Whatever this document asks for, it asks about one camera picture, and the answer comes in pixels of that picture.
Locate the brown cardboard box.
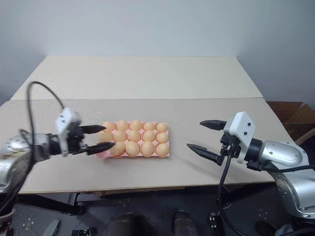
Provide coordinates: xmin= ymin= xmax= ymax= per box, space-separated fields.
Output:
xmin=267 ymin=101 xmax=315 ymax=147

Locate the small black clamp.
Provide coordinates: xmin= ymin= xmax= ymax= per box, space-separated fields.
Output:
xmin=208 ymin=212 xmax=225 ymax=236

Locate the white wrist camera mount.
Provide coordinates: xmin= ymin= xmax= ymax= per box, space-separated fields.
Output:
xmin=222 ymin=111 xmax=257 ymax=164
xmin=55 ymin=106 xmax=82 ymax=158

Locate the dark rounded shape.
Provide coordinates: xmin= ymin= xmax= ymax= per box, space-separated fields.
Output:
xmin=172 ymin=210 xmax=198 ymax=236
xmin=108 ymin=212 xmax=149 ymax=236

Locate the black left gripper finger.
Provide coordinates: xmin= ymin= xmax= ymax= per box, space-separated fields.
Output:
xmin=85 ymin=142 xmax=117 ymax=156
xmin=81 ymin=124 xmax=107 ymax=134

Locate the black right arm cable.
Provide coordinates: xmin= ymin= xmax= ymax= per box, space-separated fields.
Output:
xmin=216 ymin=145 xmax=251 ymax=236

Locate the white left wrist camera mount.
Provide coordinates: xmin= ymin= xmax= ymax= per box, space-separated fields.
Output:
xmin=55 ymin=106 xmax=82 ymax=158

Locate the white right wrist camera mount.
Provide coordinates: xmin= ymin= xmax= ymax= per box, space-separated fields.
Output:
xmin=222 ymin=111 xmax=257 ymax=164

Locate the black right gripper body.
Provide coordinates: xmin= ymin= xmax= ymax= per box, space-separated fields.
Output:
xmin=219 ymin=133 xmax=243 ymax=158

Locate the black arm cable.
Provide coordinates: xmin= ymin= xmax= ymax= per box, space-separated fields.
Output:
xmin=0 ymin=81 xmax=66 ymax=215
xmin=216 ymin=145 xmax=251 ymax=236

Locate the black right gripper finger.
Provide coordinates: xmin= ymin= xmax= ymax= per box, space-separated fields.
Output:
xmin=199 ymin=119 xmax=227 ymax=131
xmin=186 ymin=144 xmax=224 ymax=167

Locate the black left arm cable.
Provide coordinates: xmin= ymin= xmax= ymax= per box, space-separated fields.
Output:
xmin=0 ymin=81 xmax=66 ymax=215

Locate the pink egg tray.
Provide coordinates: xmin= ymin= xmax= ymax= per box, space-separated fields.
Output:
xmin=94 ymin=120 xmax=171 ymax=159

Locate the black table frame bar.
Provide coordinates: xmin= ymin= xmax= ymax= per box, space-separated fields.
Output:
xmin=18 ymin=193 xmax=86 ymax=216

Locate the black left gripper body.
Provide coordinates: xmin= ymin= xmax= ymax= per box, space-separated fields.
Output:
xmin=66 ymin=120 xmax=89 ymax=155

